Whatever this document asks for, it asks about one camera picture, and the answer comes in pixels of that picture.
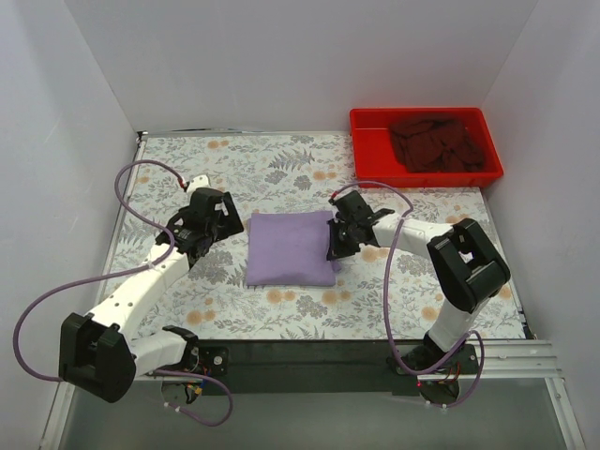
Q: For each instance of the floral table cloth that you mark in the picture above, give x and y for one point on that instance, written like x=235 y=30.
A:
x=279 y=173

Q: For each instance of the red plastic bin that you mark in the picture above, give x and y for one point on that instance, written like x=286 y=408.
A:
x=375 y=158

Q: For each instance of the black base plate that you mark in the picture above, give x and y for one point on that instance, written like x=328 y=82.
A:
x=297 y=367

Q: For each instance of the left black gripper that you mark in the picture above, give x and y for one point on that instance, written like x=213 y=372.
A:
x=224 y=219

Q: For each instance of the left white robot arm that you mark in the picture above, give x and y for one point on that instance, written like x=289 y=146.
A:
x=99 y=351

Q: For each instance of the purple t shirt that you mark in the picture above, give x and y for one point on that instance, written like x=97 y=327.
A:
x=290 y=250

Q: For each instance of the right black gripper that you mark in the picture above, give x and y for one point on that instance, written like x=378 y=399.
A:
x=341 y=232

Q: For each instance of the dark red t shirt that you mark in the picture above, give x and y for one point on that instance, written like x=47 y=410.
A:
x=430 y=143

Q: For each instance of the aluminium frame rail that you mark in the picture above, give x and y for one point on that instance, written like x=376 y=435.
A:
x=515 y=399

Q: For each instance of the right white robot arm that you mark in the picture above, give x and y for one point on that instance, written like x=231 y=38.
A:
x=469 y=268

